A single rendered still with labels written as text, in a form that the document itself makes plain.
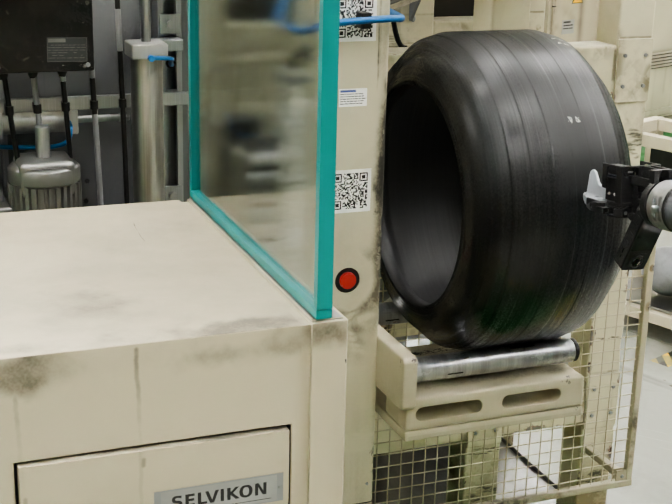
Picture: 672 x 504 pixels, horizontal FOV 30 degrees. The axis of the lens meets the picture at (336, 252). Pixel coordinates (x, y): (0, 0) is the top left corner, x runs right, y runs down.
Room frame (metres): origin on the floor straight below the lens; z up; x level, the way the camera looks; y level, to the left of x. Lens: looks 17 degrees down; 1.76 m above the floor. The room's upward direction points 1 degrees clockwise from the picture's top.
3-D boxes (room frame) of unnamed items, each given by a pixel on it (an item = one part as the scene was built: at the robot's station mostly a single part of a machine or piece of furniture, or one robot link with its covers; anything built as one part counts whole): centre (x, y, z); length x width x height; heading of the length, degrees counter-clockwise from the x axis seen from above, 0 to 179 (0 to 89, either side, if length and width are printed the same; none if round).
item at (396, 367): (2.16, -0.06, 0.90); 0.40 x 0.03 x 0.10; 21
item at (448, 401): (2.10, -0.28, 0.83); 0.36 x 0.09 x 0.06; 111
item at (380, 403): (2.23, -0.23, 0.80); 0.37 x 0.36 x 0.02; 21
